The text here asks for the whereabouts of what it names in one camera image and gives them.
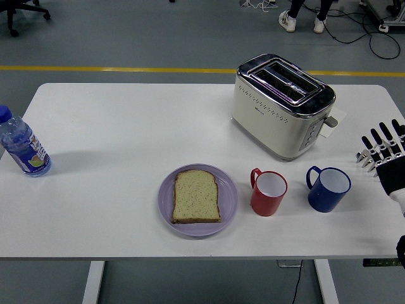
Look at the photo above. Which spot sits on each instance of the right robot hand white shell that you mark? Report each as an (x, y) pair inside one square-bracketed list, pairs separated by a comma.
[(392, 174)]

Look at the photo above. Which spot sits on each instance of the blue cup white inside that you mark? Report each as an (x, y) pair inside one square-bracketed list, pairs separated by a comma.
[(324, 201)]

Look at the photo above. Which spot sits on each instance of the red cup white inside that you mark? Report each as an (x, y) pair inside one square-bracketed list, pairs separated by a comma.
[(265, 206)]

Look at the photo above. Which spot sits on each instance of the bread slice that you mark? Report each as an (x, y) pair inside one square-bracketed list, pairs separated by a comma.
[(195, 199)]

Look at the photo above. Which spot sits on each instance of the metal toast rack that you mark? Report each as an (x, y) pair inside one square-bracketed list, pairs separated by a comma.
[(360, 157)]

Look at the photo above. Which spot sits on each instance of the white paper card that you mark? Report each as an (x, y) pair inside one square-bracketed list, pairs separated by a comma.
[(340, 114)]

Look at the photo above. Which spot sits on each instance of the white table leg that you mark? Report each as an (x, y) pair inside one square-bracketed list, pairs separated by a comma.
[(326, 282), (93, 282)]

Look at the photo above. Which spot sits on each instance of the cream and chrome toaster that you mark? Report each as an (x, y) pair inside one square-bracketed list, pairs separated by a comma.
[(269, 126)]

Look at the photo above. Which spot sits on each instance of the grey table control box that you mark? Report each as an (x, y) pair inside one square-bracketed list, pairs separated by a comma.
[(286, 263)]

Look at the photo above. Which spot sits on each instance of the purple plate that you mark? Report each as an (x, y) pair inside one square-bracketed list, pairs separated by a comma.
[(228, 202)]

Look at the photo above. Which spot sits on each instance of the person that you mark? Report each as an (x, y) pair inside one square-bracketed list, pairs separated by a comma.
[(288, 22)]

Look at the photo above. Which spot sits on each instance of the water bottle blue cap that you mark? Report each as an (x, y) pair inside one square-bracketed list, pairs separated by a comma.
[(23, 145)]

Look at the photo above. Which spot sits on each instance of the black office chair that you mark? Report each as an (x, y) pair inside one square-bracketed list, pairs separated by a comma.
[(12, 9)]

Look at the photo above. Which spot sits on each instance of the metal equipment frame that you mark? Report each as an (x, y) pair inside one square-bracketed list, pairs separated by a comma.
[(392, 22)]

